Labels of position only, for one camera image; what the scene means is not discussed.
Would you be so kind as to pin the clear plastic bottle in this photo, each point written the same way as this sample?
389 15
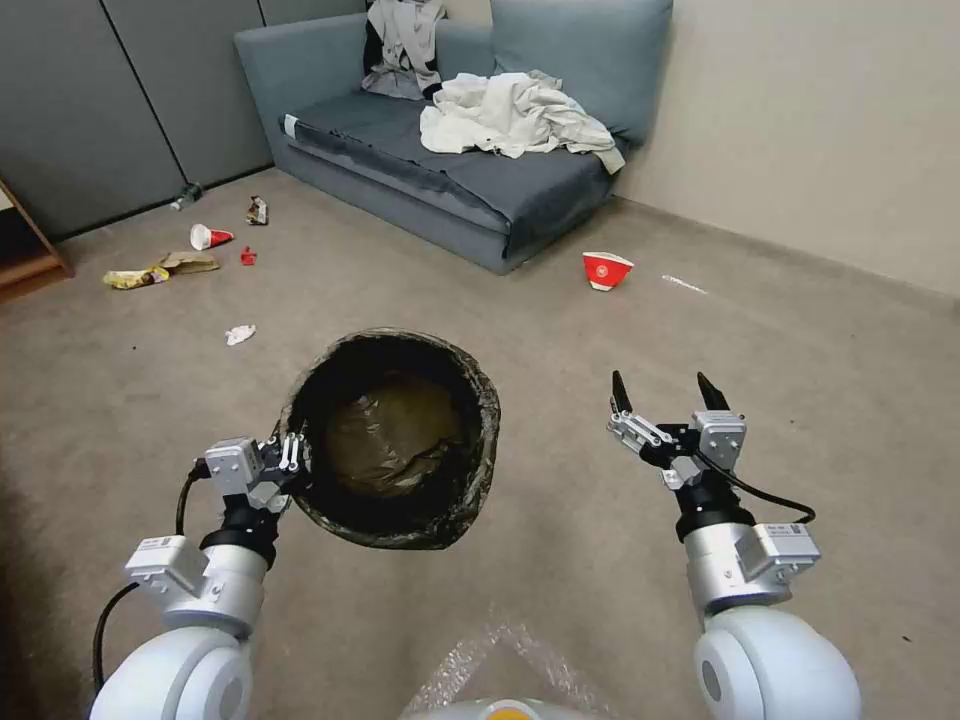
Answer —
187 196

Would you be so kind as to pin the grey and white garment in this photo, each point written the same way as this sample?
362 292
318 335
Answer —
401 52

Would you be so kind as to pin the brown paper bag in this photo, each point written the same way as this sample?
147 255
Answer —
189 261

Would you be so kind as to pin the small red scrap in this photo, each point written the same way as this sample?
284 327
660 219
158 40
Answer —
248 256

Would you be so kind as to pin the red and white paper cup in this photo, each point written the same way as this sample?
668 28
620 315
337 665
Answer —
207 237

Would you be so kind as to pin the crumpled snack wrapper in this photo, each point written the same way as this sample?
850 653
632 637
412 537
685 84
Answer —
257 211

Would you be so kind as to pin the trash can with black bag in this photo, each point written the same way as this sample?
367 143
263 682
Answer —
390 450

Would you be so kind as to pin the white crumpled tissue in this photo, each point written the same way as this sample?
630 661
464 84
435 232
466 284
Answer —
240 334

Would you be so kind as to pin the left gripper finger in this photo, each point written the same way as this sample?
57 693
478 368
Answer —
301 454
286 453

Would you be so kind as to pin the yellow snack wrapper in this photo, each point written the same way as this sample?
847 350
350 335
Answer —
135 278

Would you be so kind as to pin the thin white stick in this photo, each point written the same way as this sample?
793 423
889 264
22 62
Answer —
682 283

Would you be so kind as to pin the grey-blue sofa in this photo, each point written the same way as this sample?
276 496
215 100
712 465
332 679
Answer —
465 187

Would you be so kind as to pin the white crumpled cloth pile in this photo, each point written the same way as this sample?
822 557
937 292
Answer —
517 116

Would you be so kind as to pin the red paper bowl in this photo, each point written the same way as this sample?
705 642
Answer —
606 270

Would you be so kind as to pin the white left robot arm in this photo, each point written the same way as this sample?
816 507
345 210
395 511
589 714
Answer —
202 600

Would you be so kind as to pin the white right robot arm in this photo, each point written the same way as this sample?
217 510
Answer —
757 645

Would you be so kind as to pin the dark grey sofa seat cover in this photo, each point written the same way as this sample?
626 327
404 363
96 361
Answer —
450 161

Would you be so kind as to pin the wooden furniture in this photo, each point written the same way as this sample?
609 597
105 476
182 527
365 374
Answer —
30 247

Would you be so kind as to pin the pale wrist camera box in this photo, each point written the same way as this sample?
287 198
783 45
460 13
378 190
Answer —
231 463
721 439

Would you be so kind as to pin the clear bubble wrap sheet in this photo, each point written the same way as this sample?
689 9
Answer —
487 664

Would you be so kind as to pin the white robot front shell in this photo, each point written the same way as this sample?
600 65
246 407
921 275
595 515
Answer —
491 709

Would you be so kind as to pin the grey-blue sofa cushion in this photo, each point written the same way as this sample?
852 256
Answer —
585 67

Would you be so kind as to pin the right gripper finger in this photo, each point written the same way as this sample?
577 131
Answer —
714 396
634 427

